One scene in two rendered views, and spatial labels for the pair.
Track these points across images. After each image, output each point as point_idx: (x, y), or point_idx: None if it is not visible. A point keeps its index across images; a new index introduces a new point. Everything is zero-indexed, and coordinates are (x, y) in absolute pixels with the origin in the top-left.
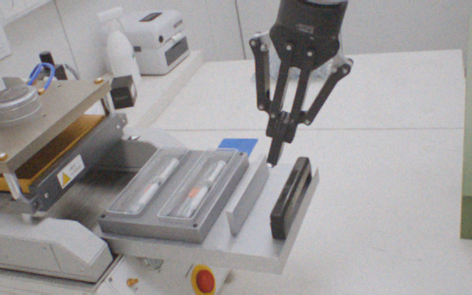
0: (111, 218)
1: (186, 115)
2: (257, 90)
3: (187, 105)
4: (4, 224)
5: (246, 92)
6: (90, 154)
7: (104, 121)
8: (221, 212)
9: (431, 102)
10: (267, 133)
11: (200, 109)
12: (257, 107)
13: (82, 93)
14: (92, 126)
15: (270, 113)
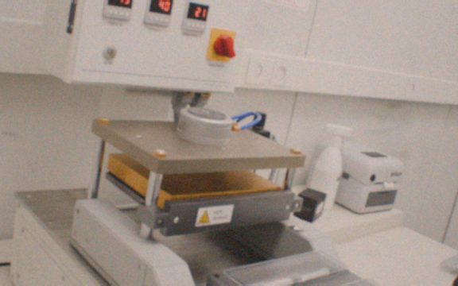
0: (223, 283)
1: (357, 259)
2: None
3: (363, 253)
4: (122, 225)
5: (430, 272)
6: (242, 213)
7: (277, 191)
8: None
9: None
10: (456, 282)
11: (374, 262)
12: None
13: (273, 152)
14: (262, 190)
15: None
